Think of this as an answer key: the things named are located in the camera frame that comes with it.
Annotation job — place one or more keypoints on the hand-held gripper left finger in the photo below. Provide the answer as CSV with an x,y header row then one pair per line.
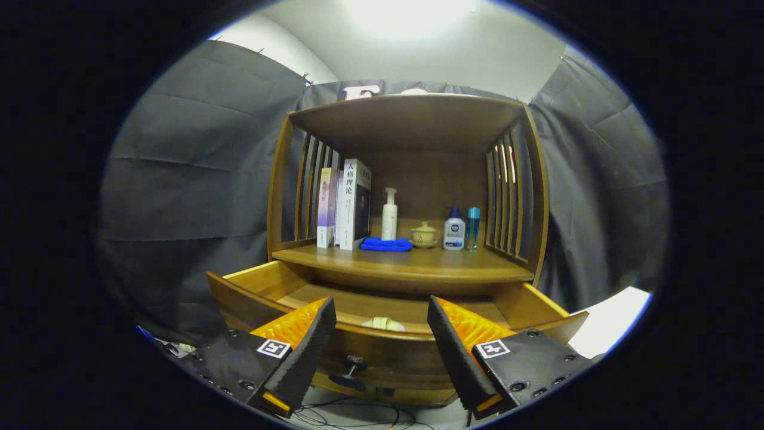
x,y
309,352

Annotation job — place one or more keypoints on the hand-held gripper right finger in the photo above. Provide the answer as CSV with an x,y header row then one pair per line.
x,y
455,352

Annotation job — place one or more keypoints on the wooden drawer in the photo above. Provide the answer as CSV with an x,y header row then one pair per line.
x,y
394,358

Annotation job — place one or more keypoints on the wooden countertop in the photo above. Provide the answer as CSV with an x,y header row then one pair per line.
x,y
436,260

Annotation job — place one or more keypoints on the wooden cabinet with shelf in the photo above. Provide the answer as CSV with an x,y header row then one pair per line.
x,y
412,122

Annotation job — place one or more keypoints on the white bottle with blue cap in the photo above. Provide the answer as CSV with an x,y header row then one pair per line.
x,y
453,233

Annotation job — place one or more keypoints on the yellow lidded teacup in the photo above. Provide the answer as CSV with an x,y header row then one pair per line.
x,y
424,236

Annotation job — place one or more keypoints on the teal bottle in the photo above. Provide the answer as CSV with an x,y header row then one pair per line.
x,y
473,230

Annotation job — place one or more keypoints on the blue folded cloth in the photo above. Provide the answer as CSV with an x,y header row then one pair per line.
x,y
385,243

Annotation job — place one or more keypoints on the purple book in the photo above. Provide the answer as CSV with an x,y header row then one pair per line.
x,y
327,209

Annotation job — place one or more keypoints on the white pump bottle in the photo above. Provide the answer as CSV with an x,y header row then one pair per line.
x,y
389,221

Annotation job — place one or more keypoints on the white book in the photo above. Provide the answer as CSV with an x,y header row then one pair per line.
x,y
346,203

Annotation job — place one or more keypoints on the white sheet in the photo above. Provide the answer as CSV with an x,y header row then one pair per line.
x,y
609,319

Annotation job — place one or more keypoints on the black backdrop cloth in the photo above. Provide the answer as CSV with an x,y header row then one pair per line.
x,y
197,149

